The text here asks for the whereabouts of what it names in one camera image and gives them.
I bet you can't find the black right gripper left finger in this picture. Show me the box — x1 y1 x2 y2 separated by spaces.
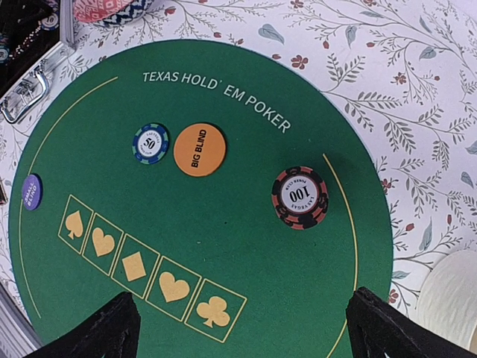
28 292 141 357

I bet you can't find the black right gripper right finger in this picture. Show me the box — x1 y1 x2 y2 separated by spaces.
346 286 476 358

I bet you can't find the red black 100 chip stack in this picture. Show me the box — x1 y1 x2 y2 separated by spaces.
271 166 329 230

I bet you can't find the purple small blind button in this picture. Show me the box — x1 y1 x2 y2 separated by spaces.
22 174 43 211

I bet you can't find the blue 50 poker chip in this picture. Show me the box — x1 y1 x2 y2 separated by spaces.
132 123 169 165

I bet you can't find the orange big blind button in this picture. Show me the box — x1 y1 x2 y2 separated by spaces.
174 123 227 178

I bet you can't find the aluminium poker chip case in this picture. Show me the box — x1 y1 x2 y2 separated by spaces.
1 1 74 125

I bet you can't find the cream ceramic mug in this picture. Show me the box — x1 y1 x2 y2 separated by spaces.
417 250 476 353

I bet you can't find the round green poker mat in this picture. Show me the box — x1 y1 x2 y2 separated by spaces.
9 40 393 357

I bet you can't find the floral white tablecloth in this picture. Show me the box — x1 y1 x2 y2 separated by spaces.
1 1 476 316

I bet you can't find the red patterned bowl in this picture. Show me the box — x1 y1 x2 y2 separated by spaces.
73 0 154 28

